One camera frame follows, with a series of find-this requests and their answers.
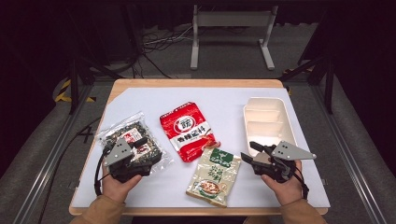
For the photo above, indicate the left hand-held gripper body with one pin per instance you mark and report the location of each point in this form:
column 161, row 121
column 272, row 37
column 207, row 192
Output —
column 118, row 154

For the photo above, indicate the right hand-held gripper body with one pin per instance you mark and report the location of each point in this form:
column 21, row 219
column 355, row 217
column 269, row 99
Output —
column 289, row 152

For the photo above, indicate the clear bag of dried seaweed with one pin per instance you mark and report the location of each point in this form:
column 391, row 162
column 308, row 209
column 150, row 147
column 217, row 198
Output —
column 127, row 132

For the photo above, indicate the white plastic container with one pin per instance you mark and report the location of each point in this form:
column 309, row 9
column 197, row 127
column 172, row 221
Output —
column 267, row 124

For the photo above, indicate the green and beige seasoning packet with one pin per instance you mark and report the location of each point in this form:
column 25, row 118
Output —
column 214, row 177

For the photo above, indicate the red seasoning packet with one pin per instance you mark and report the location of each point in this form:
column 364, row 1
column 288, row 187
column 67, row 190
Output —
column 186, row 127

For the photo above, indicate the person's left hand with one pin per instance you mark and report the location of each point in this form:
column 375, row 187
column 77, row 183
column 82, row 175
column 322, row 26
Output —
column 116, row 188

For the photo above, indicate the person's right hand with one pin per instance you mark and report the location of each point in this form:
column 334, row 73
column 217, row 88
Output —
column 288, row 191

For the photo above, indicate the white table mat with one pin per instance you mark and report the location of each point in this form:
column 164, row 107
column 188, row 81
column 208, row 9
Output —
column 211, row 99

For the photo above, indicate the yellow and black hazard tape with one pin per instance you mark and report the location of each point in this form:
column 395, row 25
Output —
column 63, row 88

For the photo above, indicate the grey metal stand frame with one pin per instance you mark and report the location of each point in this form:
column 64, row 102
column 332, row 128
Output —
column 232, row 18

